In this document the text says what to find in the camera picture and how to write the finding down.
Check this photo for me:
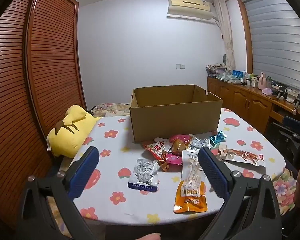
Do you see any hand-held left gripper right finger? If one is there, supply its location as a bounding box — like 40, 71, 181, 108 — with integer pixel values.
198, 147, 283, 240

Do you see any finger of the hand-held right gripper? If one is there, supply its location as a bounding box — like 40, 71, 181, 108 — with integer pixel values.
267, 122, 300, 155
283, 116, 300, 135

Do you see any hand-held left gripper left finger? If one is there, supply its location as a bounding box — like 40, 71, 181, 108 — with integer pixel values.
16, 146, 100, 240

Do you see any silver clear snack packet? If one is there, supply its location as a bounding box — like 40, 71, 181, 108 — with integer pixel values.
189, 135, 212, 153

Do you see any orange clear snack packet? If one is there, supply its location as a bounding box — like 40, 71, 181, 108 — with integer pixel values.
174, 150, 208, 214

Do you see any long white snack packet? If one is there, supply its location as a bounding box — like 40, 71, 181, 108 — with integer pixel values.
218, 147, 265, 167

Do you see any teal blue snack packet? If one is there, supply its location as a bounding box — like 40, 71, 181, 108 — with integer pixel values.
209, 130, 227, 144

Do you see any pink packet with black label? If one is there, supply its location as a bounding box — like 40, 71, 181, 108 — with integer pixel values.
165, 153, 184, 165

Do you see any pink packet with brown food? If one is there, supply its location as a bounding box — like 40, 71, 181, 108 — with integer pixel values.
169, 134, 192, 157

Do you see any gold candy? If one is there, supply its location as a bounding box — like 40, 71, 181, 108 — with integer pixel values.
158, 159, 170, 173

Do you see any silver foil snack packet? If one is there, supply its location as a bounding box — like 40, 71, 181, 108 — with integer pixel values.
127, 159, 159, 193

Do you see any red snack packet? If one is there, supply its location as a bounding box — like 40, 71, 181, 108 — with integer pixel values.
143, 137, 172, 162

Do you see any brown cardboard box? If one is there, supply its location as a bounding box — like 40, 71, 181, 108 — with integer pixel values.
129, 84, 223, 143

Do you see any person's left hand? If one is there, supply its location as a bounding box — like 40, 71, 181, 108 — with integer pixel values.
134, 233, 162, 240

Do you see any yellow plush toy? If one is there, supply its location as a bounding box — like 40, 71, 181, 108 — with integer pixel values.
46, 104, 103, 158

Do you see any floral bed sheet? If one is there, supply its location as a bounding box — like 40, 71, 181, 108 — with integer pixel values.
271, 167, 298, 215

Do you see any pink kettle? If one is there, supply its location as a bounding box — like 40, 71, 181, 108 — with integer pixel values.
258, 72, 268, 90

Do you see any wooden sideboard cabinet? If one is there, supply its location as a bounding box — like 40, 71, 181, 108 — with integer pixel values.
206, 76, 300, 134

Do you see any cartoon print quilt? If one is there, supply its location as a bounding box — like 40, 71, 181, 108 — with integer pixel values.
86, 102, 132, 117

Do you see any green patterned cloth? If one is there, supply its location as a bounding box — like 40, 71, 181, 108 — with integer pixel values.
216, 72, 234, 82

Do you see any grey window blind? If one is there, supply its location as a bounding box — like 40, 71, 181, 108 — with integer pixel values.
240, 0, 300, 90

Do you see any pile of packets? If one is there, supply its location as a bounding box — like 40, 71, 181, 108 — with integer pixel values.
206, 64, 227, 78

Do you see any brown slatted wardrobe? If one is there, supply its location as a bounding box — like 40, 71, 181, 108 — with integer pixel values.
0, 0, 88, 230

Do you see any beige curtain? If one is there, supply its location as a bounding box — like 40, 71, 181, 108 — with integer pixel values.
213, 0, 237, 72

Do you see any wall air conditioner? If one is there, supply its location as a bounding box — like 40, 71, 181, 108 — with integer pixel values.
167, 0, 217, 25

